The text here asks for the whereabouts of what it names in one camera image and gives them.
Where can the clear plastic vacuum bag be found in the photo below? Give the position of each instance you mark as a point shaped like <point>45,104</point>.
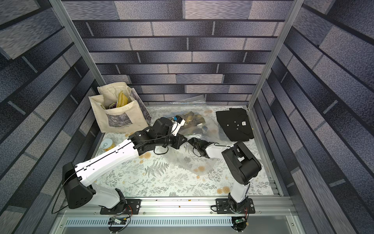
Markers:
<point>205,137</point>

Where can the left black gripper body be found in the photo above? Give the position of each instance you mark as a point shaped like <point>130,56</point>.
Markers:
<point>170,139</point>

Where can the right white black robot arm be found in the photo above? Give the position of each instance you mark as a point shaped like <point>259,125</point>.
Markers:
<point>242,164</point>

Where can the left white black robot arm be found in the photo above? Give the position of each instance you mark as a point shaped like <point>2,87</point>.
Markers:
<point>79,180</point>

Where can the aluminium front rail frame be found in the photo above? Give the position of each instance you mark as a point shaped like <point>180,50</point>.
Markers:
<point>277,214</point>

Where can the yellow snack packet in tote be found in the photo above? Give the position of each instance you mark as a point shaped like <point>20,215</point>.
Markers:
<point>122,100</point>

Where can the black tray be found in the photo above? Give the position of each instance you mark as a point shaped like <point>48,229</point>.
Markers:
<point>235,124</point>

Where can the small circuit board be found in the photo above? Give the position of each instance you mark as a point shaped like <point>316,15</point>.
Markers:
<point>117,221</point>
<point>239,224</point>

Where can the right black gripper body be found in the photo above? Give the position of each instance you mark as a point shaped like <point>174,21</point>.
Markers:
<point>200,147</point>

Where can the yellow black plaid shirt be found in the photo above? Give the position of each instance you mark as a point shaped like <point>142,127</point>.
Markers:
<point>194,124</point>

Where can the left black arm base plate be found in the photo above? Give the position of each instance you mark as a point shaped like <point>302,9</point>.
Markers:
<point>130,207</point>

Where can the left small circuit board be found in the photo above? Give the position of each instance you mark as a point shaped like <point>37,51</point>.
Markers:
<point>117,221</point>

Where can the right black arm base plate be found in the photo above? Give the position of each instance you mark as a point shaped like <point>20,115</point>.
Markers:
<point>230,206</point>

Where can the beige canvas tote bag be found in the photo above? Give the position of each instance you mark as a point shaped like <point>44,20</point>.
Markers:
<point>130,118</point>

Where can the right small circuit board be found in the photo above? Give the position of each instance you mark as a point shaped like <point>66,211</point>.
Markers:
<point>239,224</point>

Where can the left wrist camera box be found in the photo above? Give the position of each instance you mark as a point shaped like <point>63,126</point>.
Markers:
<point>178,122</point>

